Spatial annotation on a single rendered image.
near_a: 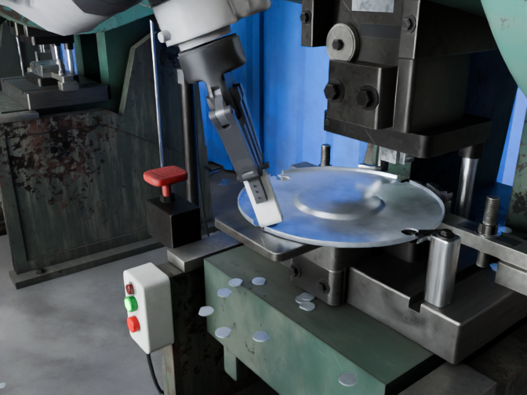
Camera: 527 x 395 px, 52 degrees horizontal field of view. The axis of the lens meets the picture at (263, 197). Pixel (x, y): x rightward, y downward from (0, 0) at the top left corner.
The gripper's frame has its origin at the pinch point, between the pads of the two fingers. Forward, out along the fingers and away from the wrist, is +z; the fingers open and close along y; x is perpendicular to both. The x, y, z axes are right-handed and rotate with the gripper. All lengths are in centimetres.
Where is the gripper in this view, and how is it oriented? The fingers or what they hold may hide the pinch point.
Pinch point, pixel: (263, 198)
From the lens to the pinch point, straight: 68.6
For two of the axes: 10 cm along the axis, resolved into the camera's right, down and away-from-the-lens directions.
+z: 3.2, 8.9, 3.2
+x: 9.4, -2.7, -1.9
